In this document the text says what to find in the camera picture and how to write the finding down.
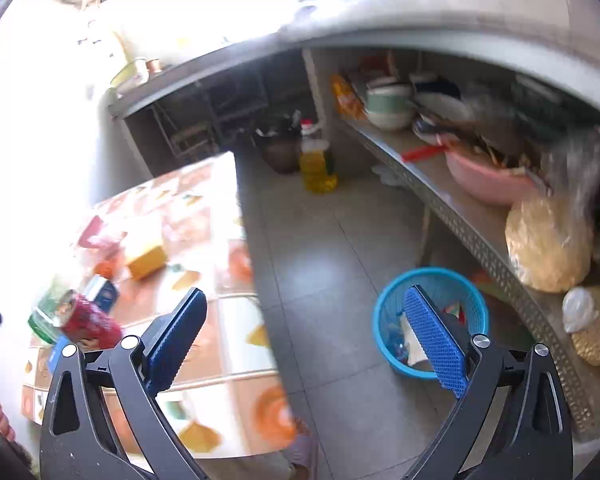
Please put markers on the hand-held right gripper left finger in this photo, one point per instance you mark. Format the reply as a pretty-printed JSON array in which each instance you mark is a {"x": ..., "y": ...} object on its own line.
[{"x": 177, "y": 340}]

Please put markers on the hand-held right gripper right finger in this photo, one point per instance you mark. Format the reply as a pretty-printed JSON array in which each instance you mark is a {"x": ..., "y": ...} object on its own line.
[{"x": 435, "y": 345}]

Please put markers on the clear blue plastic wrappers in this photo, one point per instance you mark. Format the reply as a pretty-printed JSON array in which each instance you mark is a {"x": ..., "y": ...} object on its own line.
[{"x": 397, "y": 345}]

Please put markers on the red snack bag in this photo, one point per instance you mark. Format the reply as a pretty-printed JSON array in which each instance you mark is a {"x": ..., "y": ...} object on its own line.
[{"x": 455, "y": 312}]

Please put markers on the blue plastic basket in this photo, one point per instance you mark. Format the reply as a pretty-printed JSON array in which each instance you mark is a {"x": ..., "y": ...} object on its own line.
[{"x": 387, "y": 310}]

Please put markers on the red drink can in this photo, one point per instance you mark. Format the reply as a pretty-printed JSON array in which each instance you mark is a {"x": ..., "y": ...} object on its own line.
[{"x": 92, "y": 322}]

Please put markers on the blue white toothpaste box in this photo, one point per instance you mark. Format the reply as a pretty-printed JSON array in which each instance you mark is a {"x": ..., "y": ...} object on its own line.
[{"x": 102, "y": 295}]

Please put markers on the pink red packet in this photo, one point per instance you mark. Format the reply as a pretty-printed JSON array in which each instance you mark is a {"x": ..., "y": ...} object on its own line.
[{"x": 97, "y": 232}]

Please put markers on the green label plastic bottle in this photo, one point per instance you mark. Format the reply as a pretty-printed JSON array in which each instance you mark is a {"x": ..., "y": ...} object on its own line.
[{"x": 42, "y": 320}]

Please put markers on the patterned tablecloth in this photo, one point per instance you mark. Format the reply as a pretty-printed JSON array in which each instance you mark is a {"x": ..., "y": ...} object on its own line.
[{"x": 230, "y": 360}]

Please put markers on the yellow box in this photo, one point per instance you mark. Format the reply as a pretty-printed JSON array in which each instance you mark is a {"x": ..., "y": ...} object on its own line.
[{"x": 147, "y": 260}]

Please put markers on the small white plastic bag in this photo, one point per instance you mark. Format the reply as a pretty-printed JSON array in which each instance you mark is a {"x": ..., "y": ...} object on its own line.
[{"x": 577, "y": 310}]

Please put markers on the bag of yellow food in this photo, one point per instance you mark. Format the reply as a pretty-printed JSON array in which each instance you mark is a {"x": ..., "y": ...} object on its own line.
[{"x": 545, "y": 245}]

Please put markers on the perforated metal shelf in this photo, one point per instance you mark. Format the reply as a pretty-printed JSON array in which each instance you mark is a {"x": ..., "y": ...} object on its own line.
[{"x": 460, "y": 195}]

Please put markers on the pink plastic basin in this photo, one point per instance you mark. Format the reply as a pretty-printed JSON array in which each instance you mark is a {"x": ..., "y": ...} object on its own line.
[{"x": 480, "y": 175}]

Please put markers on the white rag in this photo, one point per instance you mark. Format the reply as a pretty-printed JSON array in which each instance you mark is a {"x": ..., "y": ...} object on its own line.
[{"x": 387, "y": 175}]

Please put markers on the red plastic utensil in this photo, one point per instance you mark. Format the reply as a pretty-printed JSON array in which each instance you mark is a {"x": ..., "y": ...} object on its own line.
[{"x": 422, "y": 153}]

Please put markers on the cooking oil bottle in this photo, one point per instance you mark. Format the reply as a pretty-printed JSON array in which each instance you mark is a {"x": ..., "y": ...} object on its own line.
[{"x": 317, "y": 170}]

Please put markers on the dark bucket under counter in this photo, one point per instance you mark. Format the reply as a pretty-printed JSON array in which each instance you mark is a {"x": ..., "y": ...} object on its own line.
[{"x": 280, "y": 155}]

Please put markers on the stack of green white bowls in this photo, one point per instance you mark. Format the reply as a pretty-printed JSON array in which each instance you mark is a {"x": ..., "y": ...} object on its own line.
[{"x": 390, "y": 110}]

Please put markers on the stack of white plates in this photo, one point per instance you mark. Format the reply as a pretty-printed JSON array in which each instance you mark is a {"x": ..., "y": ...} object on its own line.
[{"x": 445, "y": 102}]

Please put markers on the orange snack packet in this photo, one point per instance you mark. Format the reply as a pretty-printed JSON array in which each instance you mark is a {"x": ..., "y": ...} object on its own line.
[{"x": 347, "y": 100}]

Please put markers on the enamel basin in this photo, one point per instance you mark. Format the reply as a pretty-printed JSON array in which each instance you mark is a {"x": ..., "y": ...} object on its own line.
[{"x": 130, "y": 77}]

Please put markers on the small copper pot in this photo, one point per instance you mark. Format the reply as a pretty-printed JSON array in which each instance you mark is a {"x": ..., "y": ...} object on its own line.
[{"x": 153, "y": 65}]

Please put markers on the grey kitchen counter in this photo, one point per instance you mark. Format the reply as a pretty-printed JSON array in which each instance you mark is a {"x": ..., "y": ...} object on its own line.
[{"x": 430, "y": 35}]

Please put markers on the wall faucet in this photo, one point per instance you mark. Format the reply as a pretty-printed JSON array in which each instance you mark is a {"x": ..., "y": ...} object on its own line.
[{"x": 87, "y": 0}]

